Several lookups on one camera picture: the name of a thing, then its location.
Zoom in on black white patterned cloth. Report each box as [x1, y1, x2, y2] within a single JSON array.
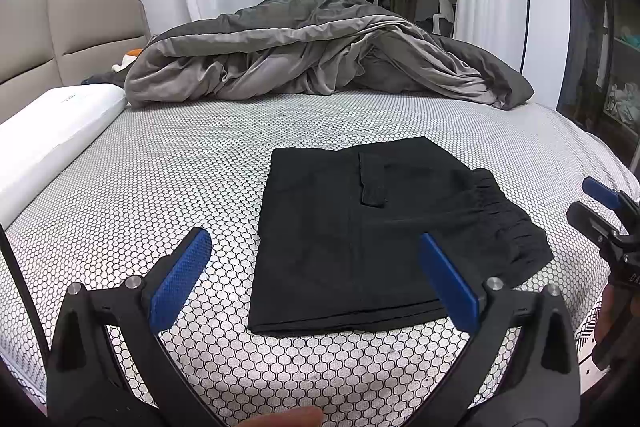
[[575, 299, 608, 375]]

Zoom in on black pants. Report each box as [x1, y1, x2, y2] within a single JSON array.
[[247, 136, 555, 337]]

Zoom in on person's right hand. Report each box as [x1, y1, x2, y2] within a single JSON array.
[[596, 279, 616, 343]]

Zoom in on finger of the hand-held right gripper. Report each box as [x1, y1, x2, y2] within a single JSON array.
[[582, 177, 640, 228], [567, 202, 640, 258]]

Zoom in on beige padded headboard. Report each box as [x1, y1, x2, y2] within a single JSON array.
[[0, 0, 151, 118]]

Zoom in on person's left hand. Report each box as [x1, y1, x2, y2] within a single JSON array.
[[240, 406, 325, 427]]

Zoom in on dark wardrobe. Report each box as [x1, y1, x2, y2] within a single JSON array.
[[555, 0, 640, 170]]

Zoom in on white chair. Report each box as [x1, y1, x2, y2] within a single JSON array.
[[431, 0, 457, 38]]

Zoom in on orange white plush toy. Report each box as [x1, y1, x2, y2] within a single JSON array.
[[111, 49, 147, 74]]

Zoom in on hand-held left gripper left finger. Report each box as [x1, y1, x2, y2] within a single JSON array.
[[47, 227, 221, 423]]

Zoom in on grey duvet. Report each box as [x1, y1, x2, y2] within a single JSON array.
[[124, 0, 535, 110]]

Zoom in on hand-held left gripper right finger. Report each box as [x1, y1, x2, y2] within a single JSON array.
[[420, 233, 581, 418]]

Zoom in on white pillow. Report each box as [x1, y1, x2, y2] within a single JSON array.
[[0, 83, 128, 229]]

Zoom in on bed with honeycomb sheet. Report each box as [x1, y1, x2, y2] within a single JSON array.
[[0, 87, 638, 427]]

